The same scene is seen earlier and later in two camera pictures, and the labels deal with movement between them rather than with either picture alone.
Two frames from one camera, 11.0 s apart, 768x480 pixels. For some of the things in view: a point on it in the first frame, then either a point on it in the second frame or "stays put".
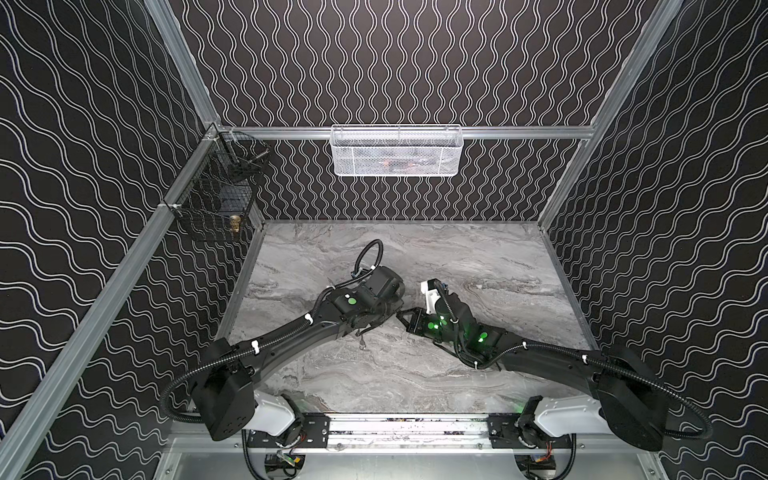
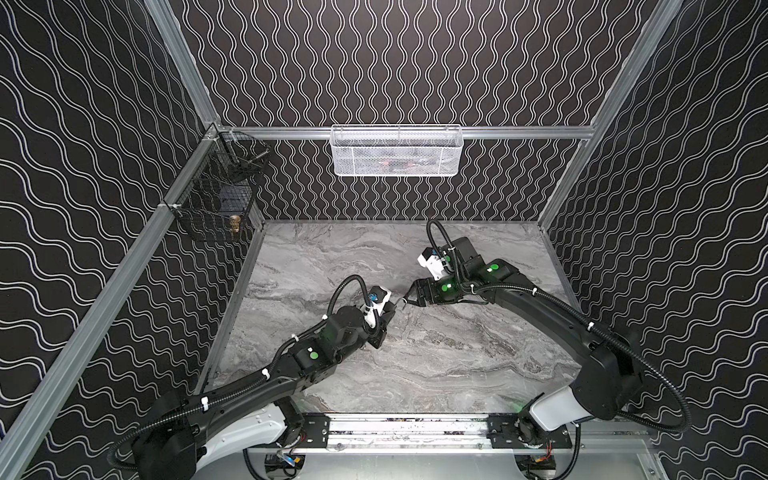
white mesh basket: (402, 150) stays put
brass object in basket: (235, 223) stays put
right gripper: (417, 321) to (426, 291)
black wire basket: (218, 199) stays put
